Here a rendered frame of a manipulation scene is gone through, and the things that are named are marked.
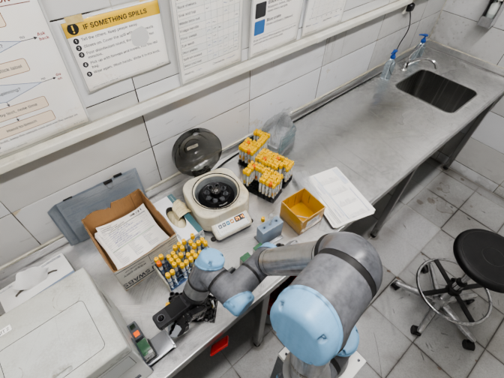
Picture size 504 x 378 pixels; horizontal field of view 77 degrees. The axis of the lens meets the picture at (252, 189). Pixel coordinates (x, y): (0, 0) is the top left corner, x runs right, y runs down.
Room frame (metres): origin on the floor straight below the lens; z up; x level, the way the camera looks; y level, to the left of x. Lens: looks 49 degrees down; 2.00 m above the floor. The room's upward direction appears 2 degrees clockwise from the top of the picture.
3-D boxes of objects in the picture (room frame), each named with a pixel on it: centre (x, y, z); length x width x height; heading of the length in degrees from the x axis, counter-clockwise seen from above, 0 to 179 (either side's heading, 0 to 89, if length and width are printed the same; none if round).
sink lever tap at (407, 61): (2.12, -1.16, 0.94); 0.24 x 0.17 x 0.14; 42
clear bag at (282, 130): (1.30, -0.12, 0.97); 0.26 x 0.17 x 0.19; 148
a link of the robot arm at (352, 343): (0.26, -0.24, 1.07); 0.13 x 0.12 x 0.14; 139
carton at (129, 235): (0.63, 0.45, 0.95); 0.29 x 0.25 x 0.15; 42
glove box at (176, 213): (0.75, 0.30, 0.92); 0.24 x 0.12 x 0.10; 42
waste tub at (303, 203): (0.81, -0.22, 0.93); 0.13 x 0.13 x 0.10; 38
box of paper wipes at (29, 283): (0.45, 0.74, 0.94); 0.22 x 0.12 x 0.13; 136
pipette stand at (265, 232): (0.70, -0.08, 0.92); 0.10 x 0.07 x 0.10; 127
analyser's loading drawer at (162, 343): (0.22, 0.32, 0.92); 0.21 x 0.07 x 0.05; 132
